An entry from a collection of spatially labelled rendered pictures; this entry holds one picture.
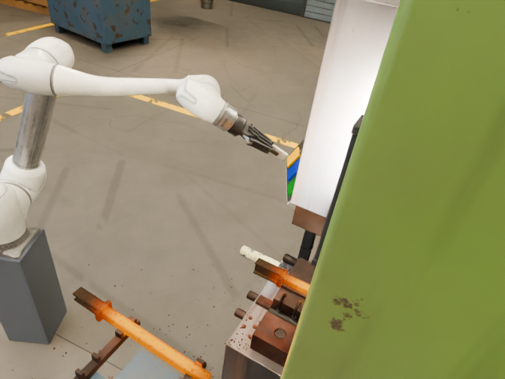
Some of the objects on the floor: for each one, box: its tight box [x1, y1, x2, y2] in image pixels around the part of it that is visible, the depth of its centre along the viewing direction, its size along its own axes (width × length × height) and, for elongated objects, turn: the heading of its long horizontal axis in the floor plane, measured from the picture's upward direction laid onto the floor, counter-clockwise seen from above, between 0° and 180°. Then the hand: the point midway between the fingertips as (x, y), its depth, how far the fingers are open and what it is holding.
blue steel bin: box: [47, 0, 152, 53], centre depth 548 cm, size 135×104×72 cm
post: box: [298, 229, 314, 260], centre depth 184 cm, size 4×4×108 cm
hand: (278, 153), depth 141 cm, fingers closed
